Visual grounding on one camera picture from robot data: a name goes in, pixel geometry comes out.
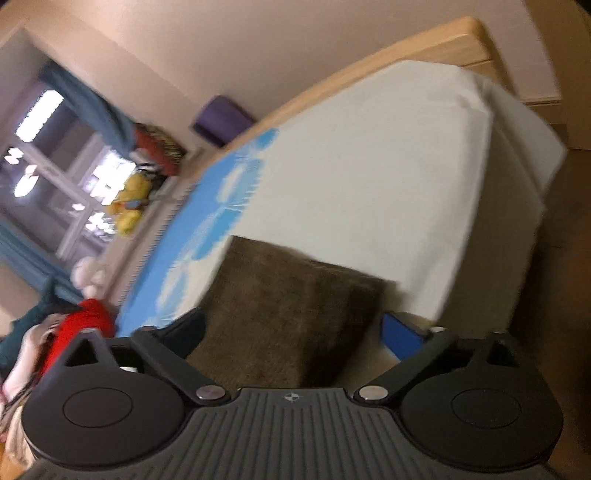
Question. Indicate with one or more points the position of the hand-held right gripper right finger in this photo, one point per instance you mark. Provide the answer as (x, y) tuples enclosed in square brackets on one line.
[(400, 334)]

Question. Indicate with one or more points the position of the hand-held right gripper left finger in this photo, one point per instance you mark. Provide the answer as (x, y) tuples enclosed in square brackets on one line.
[(178, 334)]

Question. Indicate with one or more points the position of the red blanket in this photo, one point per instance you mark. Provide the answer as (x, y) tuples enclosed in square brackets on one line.
[(85, 323)]

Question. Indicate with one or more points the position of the white plush toy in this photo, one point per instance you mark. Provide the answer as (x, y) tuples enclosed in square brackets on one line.
[(94, 277)]

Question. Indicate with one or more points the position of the yellow plush toy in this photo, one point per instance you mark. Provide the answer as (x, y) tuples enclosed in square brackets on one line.
[(131, 194)]

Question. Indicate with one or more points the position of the dark teal plush toy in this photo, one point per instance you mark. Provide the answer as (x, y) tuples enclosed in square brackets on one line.
[(27, 318)]

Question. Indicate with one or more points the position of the white pink cloth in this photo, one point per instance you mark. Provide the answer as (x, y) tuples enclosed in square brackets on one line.
[(21, 369)]

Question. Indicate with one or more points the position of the blue white printed bed sheet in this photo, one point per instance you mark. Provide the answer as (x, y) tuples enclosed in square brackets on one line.
[(369, 161)]

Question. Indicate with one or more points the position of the dark red plush toy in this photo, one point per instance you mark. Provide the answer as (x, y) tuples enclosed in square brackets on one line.
[(159, 147)]

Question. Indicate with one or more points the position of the window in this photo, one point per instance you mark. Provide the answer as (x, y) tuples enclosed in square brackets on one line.
[(69, 175)]

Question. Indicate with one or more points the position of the purple rolled mat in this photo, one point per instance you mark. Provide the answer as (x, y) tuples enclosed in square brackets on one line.
[(221, 120)]

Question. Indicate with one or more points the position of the teal curtain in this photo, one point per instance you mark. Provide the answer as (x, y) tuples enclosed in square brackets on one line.
[(92, 106)]

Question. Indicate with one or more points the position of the wooden bed frame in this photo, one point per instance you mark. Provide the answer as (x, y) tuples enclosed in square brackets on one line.
[(415, 46)]

